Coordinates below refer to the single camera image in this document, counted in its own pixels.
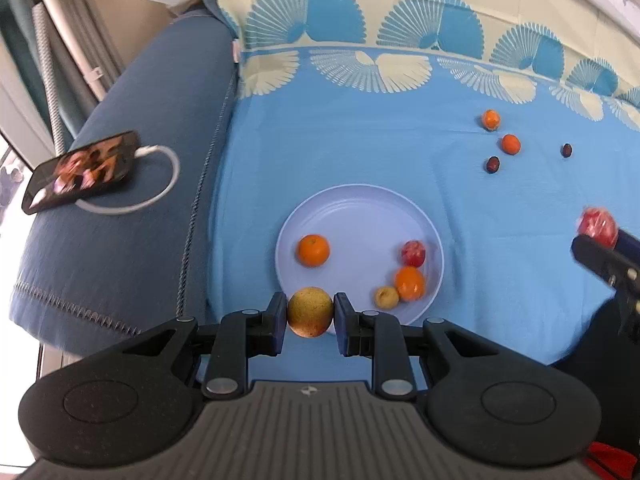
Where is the orange tangerine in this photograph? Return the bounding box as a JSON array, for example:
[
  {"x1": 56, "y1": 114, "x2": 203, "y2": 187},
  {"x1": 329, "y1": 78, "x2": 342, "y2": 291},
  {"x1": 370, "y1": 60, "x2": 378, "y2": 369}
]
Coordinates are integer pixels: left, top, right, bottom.
[
  {"x1": 296, "y1": 234, "x2": 331, "y2": 268},
  {"x1": 500, "y1": 133, "x2": 522, "y2": 155},
  {"x1": 480, "y1": 110, "x2": 501, "y2": 131}
]

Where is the white pipe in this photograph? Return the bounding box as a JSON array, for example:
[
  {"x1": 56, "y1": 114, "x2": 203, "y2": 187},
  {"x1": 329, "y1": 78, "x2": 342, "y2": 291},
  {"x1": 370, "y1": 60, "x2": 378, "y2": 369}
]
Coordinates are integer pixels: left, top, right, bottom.
[{"x1": 42, "y1": 0, "x2": 118, "y2": 102}]

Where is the blue denim sofa armrest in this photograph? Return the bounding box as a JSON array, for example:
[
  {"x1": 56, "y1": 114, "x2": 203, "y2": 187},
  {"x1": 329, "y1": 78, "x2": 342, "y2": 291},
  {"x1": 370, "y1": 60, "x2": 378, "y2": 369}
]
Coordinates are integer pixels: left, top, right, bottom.
[{"x1": 10, "y1": 10, "x2": 236, "y2": 356}]

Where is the dark plum fruit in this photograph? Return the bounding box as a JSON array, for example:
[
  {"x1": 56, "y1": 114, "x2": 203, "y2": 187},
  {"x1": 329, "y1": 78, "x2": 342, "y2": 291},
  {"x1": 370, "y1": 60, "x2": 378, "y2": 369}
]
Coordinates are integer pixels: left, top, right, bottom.
[{"x1": 561, "y1": 143, "x2": 573, "y2": 158}]

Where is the dark red jujube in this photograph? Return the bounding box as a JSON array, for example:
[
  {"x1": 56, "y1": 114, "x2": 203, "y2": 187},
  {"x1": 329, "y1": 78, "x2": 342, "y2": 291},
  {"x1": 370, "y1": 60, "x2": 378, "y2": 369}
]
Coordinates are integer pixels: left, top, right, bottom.
[{"x1": 485, "y1": 156, "x2": 500, "y2": 174}]

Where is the light blue plastic plate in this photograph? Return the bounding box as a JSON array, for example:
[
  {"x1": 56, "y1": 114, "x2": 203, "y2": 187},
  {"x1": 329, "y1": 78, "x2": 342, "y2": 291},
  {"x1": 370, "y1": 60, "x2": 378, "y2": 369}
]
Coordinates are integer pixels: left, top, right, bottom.
[{"x1": 274, "y1": 184, "x2": 445, "y2": 324}]

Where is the white charging cable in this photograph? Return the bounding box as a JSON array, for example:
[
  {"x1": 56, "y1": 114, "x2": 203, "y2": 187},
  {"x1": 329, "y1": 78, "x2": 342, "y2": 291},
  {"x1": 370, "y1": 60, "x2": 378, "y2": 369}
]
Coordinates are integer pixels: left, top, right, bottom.
[{"x1": 74, "y1": 144, "x2": 181, "y2": 216}]

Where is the small red fruit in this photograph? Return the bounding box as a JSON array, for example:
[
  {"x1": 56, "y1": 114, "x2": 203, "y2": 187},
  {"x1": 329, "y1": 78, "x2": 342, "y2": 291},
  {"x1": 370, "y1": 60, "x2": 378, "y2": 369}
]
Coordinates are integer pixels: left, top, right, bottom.
[{"x1": 400, "y1": 240, "x2": 426, "y2": 268}]

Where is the red clothing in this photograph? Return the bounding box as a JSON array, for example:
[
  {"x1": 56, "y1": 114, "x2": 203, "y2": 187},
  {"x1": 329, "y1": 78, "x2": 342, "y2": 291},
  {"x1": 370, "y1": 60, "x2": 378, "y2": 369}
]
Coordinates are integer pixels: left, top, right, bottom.
[{"x1": 584, "y1": 442, "x2": 639, "y2": 480}]

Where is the red apple fruit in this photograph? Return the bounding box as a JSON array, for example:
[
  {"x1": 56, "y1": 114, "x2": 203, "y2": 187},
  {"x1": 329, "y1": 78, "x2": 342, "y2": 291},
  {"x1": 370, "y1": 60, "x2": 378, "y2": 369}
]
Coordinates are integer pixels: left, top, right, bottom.
[{"x1": 577, "y1": 207, "x2": 618, "y2": 249}]

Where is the blue patterned sofa cover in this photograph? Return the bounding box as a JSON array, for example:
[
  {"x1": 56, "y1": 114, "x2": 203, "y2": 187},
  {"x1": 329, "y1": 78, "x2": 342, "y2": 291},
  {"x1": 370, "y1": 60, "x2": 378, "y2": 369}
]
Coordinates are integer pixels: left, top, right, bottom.
[{"x1": 208, "y1": 0, "x2": 639, "y2": 364}]

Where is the grey white braided hose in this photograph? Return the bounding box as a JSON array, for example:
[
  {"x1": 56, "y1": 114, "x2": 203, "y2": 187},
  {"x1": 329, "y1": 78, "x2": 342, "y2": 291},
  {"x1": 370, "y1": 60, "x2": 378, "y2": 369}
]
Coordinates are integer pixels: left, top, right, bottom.
[{"x1": 30, "y1": 3, "x2": 68, "y2": 158}]

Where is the orange yellow fruit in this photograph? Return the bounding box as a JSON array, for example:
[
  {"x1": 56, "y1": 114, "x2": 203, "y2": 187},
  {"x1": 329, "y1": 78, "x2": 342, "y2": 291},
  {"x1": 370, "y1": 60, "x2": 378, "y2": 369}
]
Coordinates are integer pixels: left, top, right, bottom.
[{"x1": 394, "y1": 266, "x2": 426, "y2": 302}]

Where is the black smartphone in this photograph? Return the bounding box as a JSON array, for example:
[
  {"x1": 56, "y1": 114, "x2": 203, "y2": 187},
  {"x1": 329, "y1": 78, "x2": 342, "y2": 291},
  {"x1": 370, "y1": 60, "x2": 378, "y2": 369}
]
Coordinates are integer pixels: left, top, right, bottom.
[{"x1": 22, "y1": 131, "x2": 140, "y2": 214}]

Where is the small yellow fruit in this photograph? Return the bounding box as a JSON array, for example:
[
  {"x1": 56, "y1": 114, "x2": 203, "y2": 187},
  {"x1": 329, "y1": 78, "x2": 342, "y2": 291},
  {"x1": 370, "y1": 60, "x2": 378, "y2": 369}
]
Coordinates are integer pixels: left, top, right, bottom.
[
  {"x1": 374, "y1": 286, "x2": 400, "y2": 310},
  {"x1": 288, "y1": 287, "x2": 334, "y2": 338}
]

